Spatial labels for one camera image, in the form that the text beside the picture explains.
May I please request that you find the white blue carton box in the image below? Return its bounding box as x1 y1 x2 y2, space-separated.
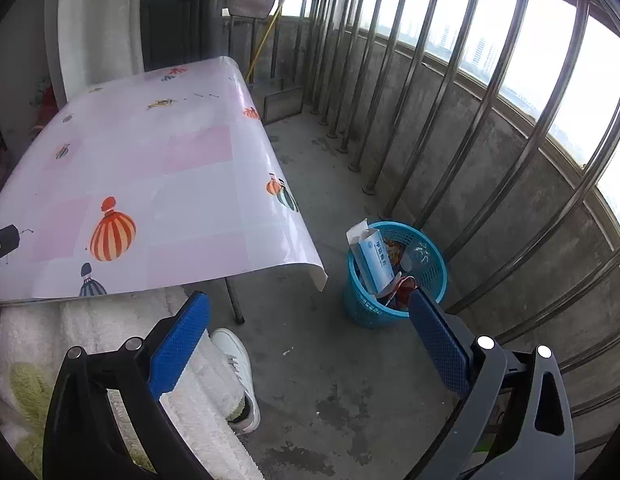
346 219 395 297

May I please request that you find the red white snack bag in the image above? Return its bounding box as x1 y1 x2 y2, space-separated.
384 275 418 311

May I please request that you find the white fluffy trouser leg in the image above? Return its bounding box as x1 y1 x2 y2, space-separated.
0 287 261 479

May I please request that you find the white sneaker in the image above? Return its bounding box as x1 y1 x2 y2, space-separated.
210 328 261 434

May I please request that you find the blue plastic waste basket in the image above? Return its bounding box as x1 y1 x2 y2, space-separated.
342 221 448 328

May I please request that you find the dark green door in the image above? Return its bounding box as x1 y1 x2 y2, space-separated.
140 0 222 72

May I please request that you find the framed panel on floor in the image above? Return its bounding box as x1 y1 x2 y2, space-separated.
262 87 304 125

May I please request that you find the metal balcony railing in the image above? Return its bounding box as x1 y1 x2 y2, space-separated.
219 0 620 456

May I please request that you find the yellow broom handle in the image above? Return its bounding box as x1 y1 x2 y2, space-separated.
245 0 285 84

